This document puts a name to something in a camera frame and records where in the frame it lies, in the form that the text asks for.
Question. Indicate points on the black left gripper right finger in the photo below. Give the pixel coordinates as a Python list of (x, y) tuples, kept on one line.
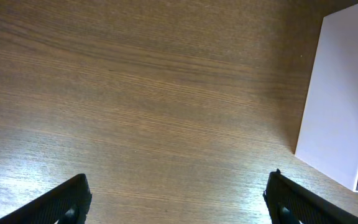
[(289, 202)]

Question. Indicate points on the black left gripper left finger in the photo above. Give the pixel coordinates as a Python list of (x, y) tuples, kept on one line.
[(69, 202)]

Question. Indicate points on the pink white cardboard box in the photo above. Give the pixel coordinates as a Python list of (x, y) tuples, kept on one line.
[(328, 137)]

